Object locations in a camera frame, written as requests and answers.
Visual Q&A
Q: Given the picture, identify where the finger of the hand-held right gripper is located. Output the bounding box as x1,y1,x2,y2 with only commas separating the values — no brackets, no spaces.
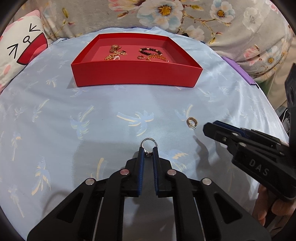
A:
203,123,247,158
214,120,290,149

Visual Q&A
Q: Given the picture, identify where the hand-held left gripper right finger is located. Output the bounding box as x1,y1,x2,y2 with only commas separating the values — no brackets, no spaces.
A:
153,148,271,241

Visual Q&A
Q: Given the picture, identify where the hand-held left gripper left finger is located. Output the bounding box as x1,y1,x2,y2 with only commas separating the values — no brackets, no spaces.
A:
27,148,145,241

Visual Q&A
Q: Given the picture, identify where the silver stone ring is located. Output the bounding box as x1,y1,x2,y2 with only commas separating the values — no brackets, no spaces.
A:
141,138,159,158

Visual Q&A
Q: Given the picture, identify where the gold woven cuff bangle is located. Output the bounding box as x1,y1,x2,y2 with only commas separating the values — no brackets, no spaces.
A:
147,53,169,62

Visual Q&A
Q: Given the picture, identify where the red cardboard box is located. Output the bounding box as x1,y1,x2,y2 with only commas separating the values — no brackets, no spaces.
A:
71,34,203,88

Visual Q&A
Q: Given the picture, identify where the black bead bracelet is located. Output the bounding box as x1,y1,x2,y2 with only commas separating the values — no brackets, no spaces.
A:
138,47,160,55

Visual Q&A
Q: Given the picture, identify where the person's right hand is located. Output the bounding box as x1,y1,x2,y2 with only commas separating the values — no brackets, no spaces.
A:
252,185,296,227

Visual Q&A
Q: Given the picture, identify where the purple mat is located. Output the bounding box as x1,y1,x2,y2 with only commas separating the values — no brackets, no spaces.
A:
221,56,259,89

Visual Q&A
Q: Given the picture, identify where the grey floral blanket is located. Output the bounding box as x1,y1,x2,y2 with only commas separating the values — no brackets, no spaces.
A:
39,0,296,112

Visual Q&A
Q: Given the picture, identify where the white cartoon face pillow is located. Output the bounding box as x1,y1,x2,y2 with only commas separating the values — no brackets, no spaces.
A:
0,9,49,93

